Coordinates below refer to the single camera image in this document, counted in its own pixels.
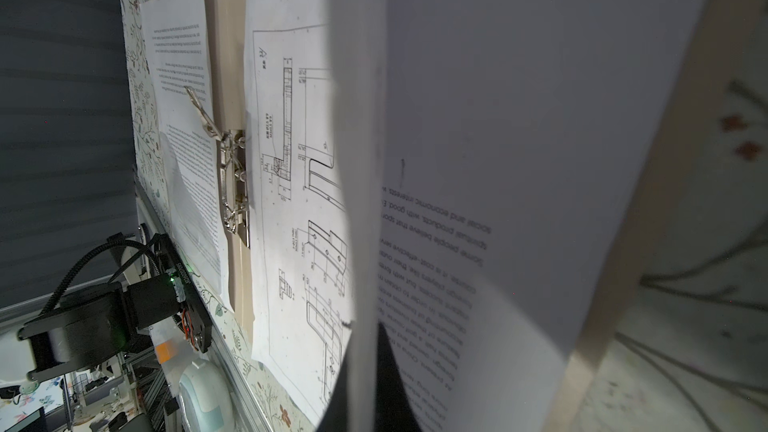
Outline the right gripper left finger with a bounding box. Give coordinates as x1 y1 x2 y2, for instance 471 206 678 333
315 352 349 432

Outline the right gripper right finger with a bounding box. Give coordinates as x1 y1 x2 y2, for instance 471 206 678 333
374 322 421 432

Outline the technical drawing paper sheet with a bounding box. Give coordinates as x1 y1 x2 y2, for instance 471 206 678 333
245 0 354 424

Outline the beige paper folder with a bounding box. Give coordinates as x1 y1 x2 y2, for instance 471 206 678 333
200 0 768 432

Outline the printed paper sheet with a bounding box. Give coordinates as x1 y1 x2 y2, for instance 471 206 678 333
140 0 231 306
328 0 706 431

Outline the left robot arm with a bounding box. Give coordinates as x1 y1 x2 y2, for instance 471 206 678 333
1 233 213 388

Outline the metal folder clip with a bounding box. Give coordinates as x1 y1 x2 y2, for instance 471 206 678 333
184 86 250 247

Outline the white alarm clock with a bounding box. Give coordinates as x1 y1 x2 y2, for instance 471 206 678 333
177 359 236 431

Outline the floral table mat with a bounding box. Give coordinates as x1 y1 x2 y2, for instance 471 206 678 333
120 0 767 431

